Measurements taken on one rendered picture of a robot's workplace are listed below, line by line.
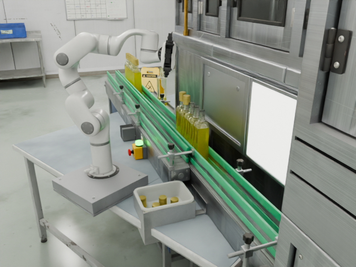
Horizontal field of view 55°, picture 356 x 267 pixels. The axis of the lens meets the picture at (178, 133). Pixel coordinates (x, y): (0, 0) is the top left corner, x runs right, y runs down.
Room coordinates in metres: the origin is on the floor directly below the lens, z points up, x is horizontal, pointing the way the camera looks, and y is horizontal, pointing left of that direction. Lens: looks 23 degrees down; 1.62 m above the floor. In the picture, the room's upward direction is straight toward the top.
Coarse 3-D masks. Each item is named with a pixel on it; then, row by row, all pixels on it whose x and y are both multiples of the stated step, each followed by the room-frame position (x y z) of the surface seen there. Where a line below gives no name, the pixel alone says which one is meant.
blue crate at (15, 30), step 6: (0, 24) 6.29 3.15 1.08; (6, 24) 6.33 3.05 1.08; (12, 24) 6.37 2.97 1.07; (18, 24) 6.40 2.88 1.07; (24, 24) 6.12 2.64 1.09; (0, 30) 5.94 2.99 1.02; (6, 30) 5.98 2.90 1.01; (12, 30) 6.01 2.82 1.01; (18, 30) 6.05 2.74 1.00; (24, 30) 6.09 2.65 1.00; (0, 36) 5.94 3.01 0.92; (6, 36) 5.98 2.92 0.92; (12, 36) 6.01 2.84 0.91; (18, 36) 6.05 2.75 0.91; (24, 36) 6.08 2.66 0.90
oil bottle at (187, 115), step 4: (188, 112) 1.52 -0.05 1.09; (184, 116) 1.53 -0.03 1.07; (188, 116) 1.50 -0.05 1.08; (184, 120) 1.53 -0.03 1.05; (188, 120) 1.49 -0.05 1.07; (184, 124) 1.53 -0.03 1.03; (188, 124) 1.49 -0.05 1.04; (184, 128) 1.53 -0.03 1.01; (188, 128) 1.49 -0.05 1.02; (184, 132) 1.53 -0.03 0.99; (188, 132) 1.49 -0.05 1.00; (184, 136) 1.53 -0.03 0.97; (188, 136) 1.49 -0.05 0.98; (188, 140) 1.49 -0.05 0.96
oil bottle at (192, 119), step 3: (192, 117) 1.47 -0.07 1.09; (195, 117) 1.46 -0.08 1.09; (189, 120) 1.47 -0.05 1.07; (192, 120) 1.45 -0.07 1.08; (195, 120) 1.44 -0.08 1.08; (189, 123) 1.47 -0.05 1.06; (192, 123) 1.44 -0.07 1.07; (189, 126) 1.47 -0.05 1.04; (192, 126) 1.44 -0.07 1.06; (189, 129) 1.47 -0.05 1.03; (192, 129) 1.44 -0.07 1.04; (189, 132) 1.47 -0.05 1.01; (192, 132) 1.44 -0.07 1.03; (189, 135) 1.47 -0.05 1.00; (192, 135) 1.44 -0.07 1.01; (189, 138) 1.47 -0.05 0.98; (192, 138) 1.44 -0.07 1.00; (189, 141) 1.47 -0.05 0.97; (192, 141) 1.44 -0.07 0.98; (192, 144) 1.44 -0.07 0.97
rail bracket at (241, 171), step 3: (237, 159) 1.20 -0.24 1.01; (240, 159) 1.20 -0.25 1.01; (237, 162) 1.19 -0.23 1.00; (240, 162) 1.18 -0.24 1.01; (243, 162) 1.19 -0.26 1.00; (237, 165) 1.19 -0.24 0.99; (240, 165) 1.18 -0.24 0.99; (237, 168) 1.19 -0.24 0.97; (240, 168) 1.19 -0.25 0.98; (237, 171) 1.18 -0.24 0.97; (240, 171) 1.18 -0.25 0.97; (243, 171) 1.19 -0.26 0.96; (246, 171) 1.20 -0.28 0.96; (249, 171) 1.20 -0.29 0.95
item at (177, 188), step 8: (160, 184) 1.29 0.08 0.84; (168, 184) 1.30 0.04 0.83; (176, 184) 1.31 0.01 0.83; (184, 184) 1.29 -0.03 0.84; (136, 192) 1.22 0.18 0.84; (144, 192) 1.26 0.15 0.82; (152, 192) 1.27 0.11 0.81; (160, 192) 1.28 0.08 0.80; (168, 192) 1.30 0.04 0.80; (176, 192) 1.31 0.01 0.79; (184, 192) 1.26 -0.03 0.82; (152, 200) 1.27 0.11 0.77; (168, 200) 1.27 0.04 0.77; (184, 200) 1.25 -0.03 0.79; (192, 200) 1.17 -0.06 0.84; (144, 208) 1.11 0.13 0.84; (152, 208) 1.11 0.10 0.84; (160, 208) 1.12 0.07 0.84
